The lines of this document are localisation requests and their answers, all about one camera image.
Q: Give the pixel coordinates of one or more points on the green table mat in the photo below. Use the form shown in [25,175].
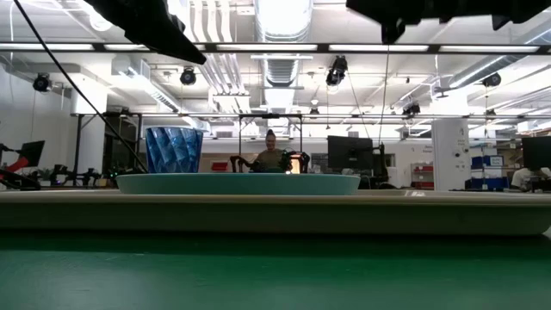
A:
[275,275]

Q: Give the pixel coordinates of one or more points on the teal round plate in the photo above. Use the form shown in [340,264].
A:
[239,184]

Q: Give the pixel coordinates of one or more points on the black ceiling spotlight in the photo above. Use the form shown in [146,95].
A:
[188,76]
[41,82]
[337,71]
[492,80]

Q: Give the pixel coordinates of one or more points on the blue storage bins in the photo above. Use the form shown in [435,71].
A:
[488,161]

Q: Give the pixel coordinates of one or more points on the white square pillar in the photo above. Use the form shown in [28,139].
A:
[451,150]

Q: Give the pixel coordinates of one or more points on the red storage bins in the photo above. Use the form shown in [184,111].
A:
[422,174]

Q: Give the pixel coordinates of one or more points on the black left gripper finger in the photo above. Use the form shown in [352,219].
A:
[191,49]

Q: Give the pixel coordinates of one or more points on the black overhead frame bar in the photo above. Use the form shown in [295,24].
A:
[267,47]

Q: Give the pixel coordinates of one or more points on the beige plastic tray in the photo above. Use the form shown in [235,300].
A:
[275,213]

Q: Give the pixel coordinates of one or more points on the silver ventilation duct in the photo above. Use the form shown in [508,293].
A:
[282,34]

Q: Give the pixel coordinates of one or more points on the black computer monitor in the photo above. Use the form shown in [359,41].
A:
[32,151]
[349,151]
[537,153]

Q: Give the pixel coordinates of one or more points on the blue faceted glass cup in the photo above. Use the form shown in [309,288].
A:
[174,150]

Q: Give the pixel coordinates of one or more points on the person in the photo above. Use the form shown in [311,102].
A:
[523,176]
[270,157]

